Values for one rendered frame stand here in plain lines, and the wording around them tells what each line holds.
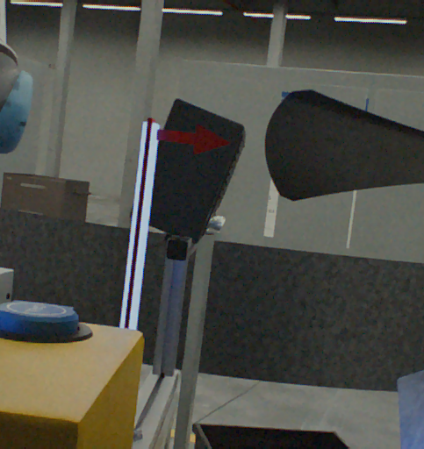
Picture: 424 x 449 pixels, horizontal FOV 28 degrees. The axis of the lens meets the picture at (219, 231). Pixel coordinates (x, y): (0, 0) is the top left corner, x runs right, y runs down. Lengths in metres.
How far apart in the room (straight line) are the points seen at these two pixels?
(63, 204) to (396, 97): 2.94
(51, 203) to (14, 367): 7.08
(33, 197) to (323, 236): 2.55
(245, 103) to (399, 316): 4.66
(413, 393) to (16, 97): 0.68
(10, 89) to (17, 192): 6.45
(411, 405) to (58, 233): 2.05
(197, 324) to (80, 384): 2.13
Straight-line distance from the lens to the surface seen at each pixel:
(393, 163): 0.68
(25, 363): 0.35
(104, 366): 0.36
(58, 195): 7.39
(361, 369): 2.59
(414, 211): 6.69
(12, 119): 1.14
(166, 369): 1.20
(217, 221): 1.25
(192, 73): 7.28
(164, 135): 0.65
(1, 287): 1.12
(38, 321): 0.40
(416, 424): 0.67
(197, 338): 2.46
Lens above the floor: 1.16
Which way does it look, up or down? 4 degrees down
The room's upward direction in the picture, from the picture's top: 7 degrees clockwise
